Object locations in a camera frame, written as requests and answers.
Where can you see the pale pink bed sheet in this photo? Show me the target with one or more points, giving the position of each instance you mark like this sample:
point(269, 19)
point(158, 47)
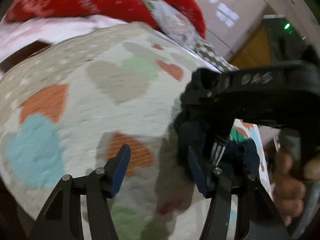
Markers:
point(15, 36)

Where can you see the heart patterned quilt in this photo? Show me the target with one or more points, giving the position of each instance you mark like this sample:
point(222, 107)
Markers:
point(69, 109)

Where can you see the brown wooden door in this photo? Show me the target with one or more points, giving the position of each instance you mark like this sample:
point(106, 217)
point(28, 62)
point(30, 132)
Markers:
point(254, 52)

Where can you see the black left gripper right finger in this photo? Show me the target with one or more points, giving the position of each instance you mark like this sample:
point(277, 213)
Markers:
point(240, 207)

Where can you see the glossy beige wardrobe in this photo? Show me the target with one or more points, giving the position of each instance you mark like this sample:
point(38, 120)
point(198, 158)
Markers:
point(230, 22)

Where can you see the right hand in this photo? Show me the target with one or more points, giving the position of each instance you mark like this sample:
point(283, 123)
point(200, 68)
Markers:
point(287, 191)

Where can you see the dark navy dinosaur pants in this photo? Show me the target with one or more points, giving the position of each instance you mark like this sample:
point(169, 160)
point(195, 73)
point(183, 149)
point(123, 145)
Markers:
point(194, 130)

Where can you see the grey floral pillow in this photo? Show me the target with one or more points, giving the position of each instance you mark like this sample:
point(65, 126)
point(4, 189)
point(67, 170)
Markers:
point(172, 23)

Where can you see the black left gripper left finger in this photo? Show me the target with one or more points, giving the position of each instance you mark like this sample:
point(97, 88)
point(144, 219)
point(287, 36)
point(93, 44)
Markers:
point(61, 215)

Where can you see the large red pillow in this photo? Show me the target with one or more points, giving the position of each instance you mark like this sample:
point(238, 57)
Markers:
point(125, 10)

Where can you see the small red pillow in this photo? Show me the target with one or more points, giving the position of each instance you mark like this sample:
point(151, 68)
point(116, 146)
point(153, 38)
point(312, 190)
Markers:
point(191, 10)

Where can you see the olive white patterned bolster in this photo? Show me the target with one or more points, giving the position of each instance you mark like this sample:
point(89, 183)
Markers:
point(208, 53)

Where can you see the black smartphone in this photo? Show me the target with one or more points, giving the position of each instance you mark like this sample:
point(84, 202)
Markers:
point(23, 54)

